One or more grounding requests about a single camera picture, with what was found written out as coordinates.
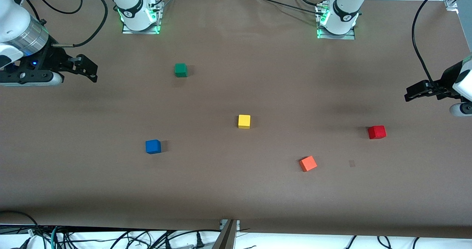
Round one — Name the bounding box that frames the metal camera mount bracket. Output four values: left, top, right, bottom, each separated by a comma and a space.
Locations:
212, 219, 240, 249

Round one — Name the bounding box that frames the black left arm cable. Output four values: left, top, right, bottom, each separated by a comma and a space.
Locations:
412, 0, 454, 94

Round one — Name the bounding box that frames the black base power cable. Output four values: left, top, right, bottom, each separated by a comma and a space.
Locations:
253, 0, 327, 14

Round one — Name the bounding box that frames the red cube block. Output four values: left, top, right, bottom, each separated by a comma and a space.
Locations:
368, 125, 387, 139

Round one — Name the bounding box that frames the blue cube block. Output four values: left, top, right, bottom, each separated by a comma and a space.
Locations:
145, 139, 162, 154

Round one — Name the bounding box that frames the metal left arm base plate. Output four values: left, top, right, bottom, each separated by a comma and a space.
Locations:
316, 4, 356, 40

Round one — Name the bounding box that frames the black cable with plug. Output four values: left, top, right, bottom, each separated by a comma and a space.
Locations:
162, 230, 205, 249

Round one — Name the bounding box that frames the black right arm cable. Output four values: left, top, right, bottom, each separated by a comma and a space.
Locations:
33, 0, 108, 48

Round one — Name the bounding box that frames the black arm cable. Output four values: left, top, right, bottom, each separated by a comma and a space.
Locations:
412, 0, 454, 94
33, 0, 108, 48

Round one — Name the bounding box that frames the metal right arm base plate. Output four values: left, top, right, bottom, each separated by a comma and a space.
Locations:
122, 0, 163, 35

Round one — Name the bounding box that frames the orange cube block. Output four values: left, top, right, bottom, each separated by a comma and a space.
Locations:
299, 156, 318, 172

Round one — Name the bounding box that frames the brown paper table cover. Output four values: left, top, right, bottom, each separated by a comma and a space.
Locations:
0, 0, 472, 238

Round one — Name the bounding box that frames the black looped cable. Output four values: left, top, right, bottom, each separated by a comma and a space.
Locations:
0, 211, 42, 239

